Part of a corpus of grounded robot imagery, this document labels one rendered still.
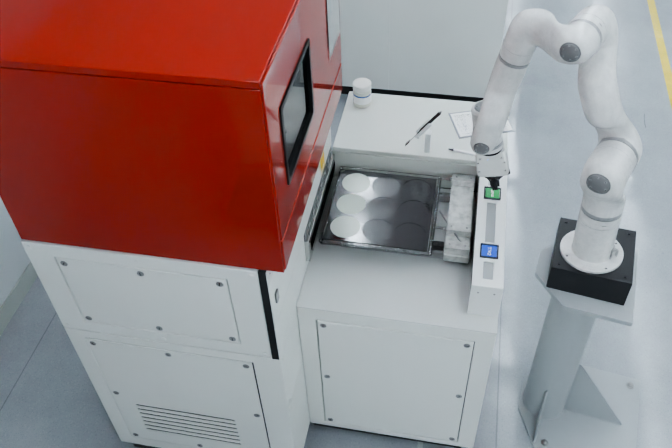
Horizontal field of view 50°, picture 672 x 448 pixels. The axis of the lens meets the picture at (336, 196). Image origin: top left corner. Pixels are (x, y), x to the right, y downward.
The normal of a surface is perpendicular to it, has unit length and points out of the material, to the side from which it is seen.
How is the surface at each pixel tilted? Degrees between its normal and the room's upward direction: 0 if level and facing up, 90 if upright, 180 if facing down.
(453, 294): 0
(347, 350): 90
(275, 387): 90
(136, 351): 90
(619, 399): 0
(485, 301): 90
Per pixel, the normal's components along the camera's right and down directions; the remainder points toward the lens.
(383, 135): -0.04, -0.72
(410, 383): -0.18, 0.69
